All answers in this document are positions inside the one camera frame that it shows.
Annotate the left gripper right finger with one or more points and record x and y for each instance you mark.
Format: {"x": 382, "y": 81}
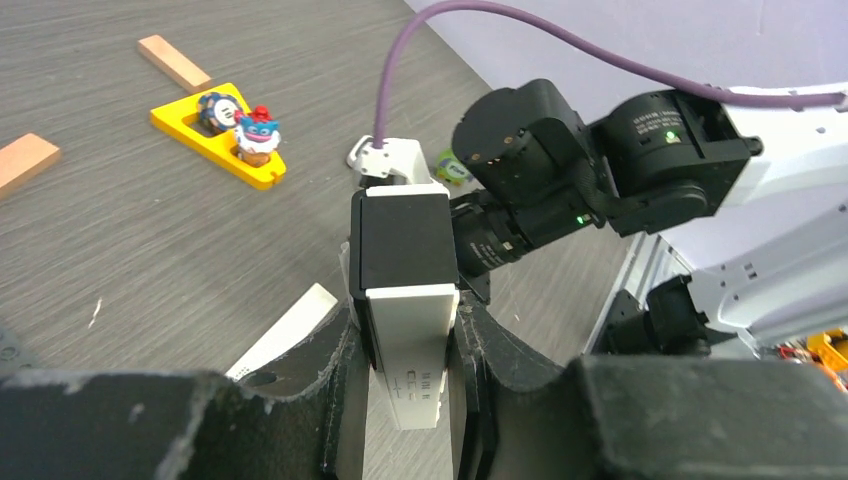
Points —
{"x": 518, "y": 415}

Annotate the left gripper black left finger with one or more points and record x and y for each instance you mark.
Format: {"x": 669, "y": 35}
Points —
{"x": 298, "y": 417}

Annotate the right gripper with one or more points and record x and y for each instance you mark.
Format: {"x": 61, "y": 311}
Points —
{"x": 485, "y": 238}

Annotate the slim white remote control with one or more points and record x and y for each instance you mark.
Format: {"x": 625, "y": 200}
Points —
{"x": 403, "y": 287}

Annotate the slim remote back cover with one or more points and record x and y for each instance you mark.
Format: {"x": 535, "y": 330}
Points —
{"x": 290, "y": 329}

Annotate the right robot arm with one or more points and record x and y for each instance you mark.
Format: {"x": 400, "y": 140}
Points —
{"x": 762, "y": 189}

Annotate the green owl toy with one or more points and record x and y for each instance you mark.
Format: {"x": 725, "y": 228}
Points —
{"x": 451, "y": 170}

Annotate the wooden block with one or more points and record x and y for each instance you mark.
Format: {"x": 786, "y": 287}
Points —
{"x": 23, "y": 159}

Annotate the orange toy board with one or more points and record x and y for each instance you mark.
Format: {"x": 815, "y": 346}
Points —
{"x": 177, "y": 119}

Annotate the thin wooden stick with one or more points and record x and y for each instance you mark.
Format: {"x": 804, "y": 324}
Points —
{"x": 174, "y": 64}

